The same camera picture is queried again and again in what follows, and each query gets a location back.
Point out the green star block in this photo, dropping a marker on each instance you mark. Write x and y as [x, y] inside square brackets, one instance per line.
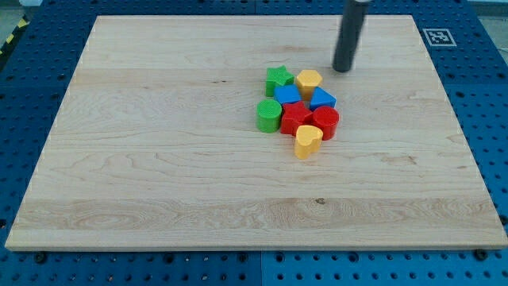
[277, 77]

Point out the blue triangle block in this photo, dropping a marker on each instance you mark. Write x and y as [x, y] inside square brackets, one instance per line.
[320, 98]

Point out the black bolt left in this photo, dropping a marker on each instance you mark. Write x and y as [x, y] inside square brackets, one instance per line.
[40, 257]

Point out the red cylinder block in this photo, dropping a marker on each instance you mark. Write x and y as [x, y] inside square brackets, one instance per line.
[326, 118]

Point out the black bolt right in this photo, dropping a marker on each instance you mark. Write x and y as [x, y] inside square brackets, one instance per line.
[480, 254]

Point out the green cylinder block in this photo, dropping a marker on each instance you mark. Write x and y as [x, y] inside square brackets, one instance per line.
[268, 115]

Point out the yellow heart block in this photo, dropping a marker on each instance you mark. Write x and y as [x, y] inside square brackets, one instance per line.
[307, 141]

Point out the light wooden board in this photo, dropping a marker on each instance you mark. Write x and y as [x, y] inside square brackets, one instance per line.
[155, 145]

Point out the red star block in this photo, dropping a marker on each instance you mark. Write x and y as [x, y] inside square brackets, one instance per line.
[294, 115]

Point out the blue square block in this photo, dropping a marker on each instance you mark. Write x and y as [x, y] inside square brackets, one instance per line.
[287, 94]

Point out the yellow hexagon block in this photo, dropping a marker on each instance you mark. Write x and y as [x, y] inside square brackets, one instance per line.
[306, 82]

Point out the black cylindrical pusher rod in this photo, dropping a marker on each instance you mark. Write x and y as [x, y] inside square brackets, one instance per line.
[352, 22]

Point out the white fiducial marker tag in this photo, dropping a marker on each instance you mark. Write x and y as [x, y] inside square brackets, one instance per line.
[439, 37]

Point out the black bolt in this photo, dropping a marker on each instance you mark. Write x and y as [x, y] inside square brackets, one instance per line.
[40, 257]
[480, 254]

